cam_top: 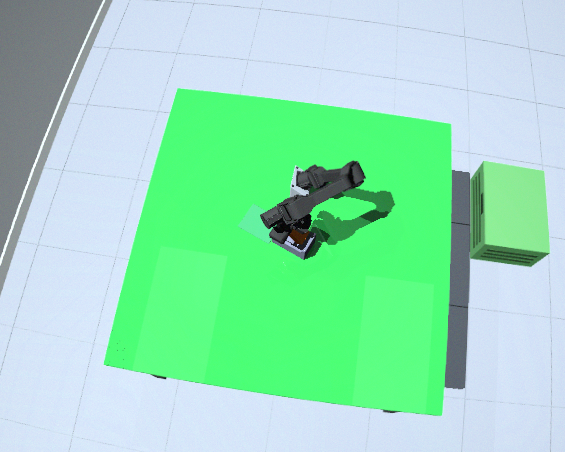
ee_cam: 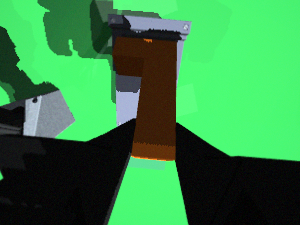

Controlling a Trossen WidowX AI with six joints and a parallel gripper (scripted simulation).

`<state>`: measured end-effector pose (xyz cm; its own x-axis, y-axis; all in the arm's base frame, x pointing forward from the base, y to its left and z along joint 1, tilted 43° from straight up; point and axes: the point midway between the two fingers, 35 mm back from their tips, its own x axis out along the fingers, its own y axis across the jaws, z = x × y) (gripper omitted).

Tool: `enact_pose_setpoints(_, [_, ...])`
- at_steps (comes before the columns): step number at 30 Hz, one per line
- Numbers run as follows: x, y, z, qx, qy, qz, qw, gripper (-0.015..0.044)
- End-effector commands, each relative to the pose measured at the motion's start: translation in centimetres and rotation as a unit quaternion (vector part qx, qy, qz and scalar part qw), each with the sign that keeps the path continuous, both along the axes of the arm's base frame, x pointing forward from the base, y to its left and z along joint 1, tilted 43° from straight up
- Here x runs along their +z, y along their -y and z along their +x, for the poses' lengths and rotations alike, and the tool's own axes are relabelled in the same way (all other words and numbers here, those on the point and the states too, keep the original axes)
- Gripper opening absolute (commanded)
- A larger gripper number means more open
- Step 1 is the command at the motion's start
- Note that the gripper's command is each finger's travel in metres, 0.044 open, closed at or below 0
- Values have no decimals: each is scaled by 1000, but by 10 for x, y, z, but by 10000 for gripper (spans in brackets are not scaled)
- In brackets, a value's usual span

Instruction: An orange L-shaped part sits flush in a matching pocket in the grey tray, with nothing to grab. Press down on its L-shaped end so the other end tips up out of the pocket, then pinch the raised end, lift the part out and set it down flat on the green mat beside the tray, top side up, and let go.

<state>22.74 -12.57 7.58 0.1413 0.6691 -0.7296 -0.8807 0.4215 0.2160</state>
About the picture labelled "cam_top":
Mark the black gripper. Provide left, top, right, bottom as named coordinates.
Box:
left=269, top=221, right=293, bottom=244

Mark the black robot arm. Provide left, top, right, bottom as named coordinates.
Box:
left=260, top=161, right=366, bottom=234

